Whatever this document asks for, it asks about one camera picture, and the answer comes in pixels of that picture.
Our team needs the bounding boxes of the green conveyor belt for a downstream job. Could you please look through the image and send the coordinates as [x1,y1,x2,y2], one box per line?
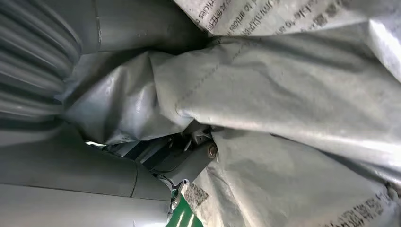
[165,193,205,227]

